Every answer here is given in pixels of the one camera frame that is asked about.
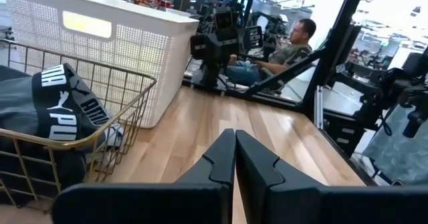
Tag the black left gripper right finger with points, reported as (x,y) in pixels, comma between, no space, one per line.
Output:
(317,207)

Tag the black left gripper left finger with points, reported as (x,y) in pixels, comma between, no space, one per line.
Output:
(150,204)

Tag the white sock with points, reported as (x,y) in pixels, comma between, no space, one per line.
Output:
(115,135)

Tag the black garment with grey band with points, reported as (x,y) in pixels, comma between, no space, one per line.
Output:
(67,170)

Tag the black Puma underwear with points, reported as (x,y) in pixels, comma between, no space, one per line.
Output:
(60,117)

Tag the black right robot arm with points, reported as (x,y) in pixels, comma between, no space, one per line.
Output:
(214,50)

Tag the black drawer cabinet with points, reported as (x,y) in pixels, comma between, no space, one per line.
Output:
(341,133)

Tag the white plastic laundry basket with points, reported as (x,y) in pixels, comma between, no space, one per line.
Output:
(150,50)

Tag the person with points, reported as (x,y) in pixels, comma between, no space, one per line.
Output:
(287,55)

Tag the black background robot rig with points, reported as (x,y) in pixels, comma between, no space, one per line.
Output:
(274,26)

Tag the black right frame rails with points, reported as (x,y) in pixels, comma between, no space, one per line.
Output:
(337,33)

